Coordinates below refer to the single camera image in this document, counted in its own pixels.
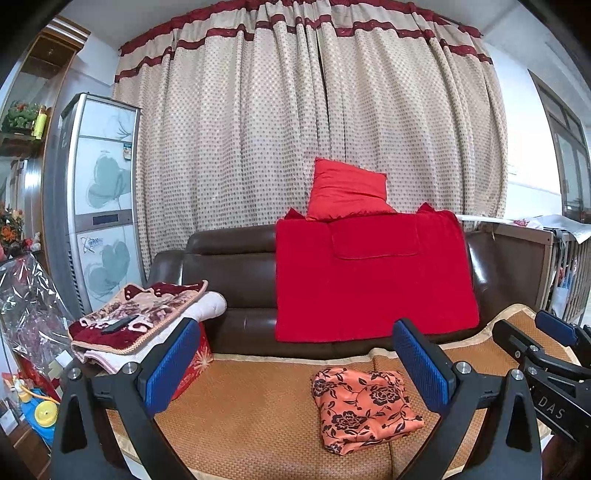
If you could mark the red printed box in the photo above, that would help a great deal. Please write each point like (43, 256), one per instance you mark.
(201, 355)

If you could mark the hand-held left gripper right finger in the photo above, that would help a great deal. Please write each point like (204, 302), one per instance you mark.
(422, 369)

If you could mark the wooden cabinet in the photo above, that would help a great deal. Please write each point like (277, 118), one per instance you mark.
(51, 60)

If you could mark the artificial flower bouquet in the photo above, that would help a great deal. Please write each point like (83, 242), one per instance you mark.
(10, 228)

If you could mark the red blanket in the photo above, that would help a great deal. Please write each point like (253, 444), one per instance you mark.
(369, 295)

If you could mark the yellow and blue toy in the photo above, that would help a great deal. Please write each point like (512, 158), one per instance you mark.
(44, 412)

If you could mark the black remote control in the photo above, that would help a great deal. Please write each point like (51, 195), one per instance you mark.
(117, 325)

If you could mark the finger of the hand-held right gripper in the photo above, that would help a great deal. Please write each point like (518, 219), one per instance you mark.
(556, 325)
(515, 341)

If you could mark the orange floral garment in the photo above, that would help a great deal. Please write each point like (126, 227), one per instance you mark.
(364, 410)

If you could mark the clear plastic sheet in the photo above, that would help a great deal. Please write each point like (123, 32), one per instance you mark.
(32, 300)

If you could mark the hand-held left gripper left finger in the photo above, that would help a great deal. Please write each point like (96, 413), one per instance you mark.
(171, 364)

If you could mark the beige dotted curtain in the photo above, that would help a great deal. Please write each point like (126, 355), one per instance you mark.
(254, 138)

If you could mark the folded floral blankets stack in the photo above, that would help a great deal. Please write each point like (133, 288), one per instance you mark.
(210, 304)

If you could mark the brown leather sofa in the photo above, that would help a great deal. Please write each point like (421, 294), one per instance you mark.
(231, 286)

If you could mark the yellow bottle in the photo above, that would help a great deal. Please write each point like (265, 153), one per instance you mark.
(40, 122)

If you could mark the window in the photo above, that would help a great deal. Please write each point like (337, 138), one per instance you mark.
(568, 152)

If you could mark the green potted plant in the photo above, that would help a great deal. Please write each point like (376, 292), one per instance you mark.
(21, 115)

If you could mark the red pillow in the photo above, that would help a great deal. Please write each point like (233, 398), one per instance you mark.
(346, 189)

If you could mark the maroon floral plush blanket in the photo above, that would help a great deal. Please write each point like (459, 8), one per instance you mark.
(152, 304)

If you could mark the standing air conditioner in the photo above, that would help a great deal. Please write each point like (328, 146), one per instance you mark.
(106, 184)

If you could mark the tan woven sofa mat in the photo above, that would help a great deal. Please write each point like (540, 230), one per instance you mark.
(254, 415)

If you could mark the grey plastic sheet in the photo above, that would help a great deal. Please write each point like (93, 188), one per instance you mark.
(563, 226)

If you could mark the wooden crib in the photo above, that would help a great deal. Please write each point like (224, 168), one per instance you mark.
(521, 263)

